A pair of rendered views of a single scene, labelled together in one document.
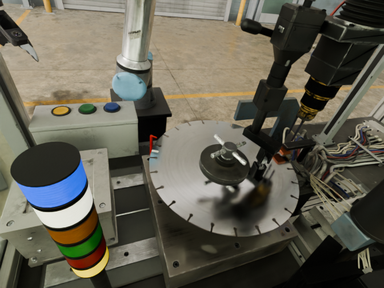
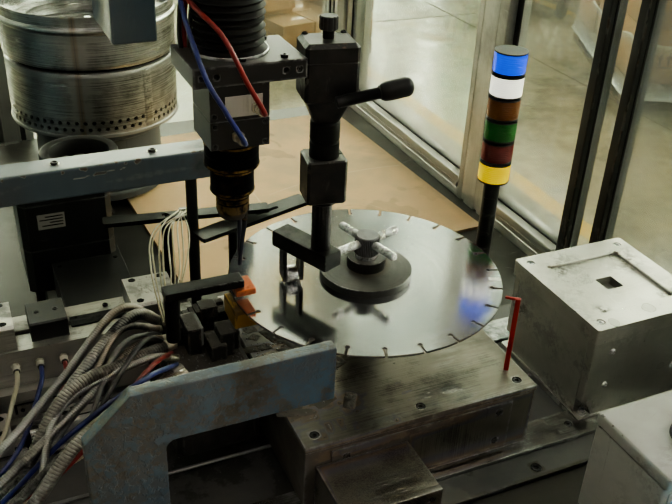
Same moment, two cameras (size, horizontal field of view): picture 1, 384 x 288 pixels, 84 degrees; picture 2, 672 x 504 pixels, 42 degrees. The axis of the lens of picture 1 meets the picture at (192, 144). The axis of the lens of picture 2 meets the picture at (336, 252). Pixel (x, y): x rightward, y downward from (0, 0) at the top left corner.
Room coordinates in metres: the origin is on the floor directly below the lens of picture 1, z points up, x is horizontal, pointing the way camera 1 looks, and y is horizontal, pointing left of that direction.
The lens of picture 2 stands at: (1.24, -0.11, 1.50)
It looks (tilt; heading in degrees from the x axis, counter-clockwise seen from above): 31 degrees down; 180
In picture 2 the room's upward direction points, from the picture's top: 3 degrees clockwise
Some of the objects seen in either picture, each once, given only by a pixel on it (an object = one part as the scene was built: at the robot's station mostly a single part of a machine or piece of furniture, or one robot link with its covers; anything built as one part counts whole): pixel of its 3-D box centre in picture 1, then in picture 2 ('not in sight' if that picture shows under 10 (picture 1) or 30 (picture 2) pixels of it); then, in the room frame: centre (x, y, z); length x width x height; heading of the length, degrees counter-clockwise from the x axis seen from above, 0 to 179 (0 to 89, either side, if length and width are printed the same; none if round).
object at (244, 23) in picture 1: (267, 32); (367, 87); (0.41, -0.09, 1.21); 0.08 x 0.06 x 0.03; 115
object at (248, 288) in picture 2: (292, 153); (209, 307); (0.43, -0.26, 0.95); 0.10 x 0.03 x 0.07; 115
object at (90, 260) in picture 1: (84, 244); (497, 149); (0.10, 0.10, 1.02); 0.05 x 0.04 x 0.03; 25
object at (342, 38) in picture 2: (284, 59); (325, 113); (0.40, -0.13, 1.17); 0.06 x 0.05 x 0.20; 106
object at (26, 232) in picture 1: (71, 203); (598, 327); (0.25, 0.25, 0.82); 0.18 x 0.18 x 0.15; 25
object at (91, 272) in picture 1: (89, 255); (494, 169); (0.10, 0.10, 0.98); 0.05 x 0.04 x 0.03; 25
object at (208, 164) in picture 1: (225, 159); (365, 264); (0.34, -0.08, 0.96); 0.11 x 0.11 x 0.03
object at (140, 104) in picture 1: (139, 91); not in sight; (0.86, 0.28, 0.80); 0.15 x 0.15 x 0.10
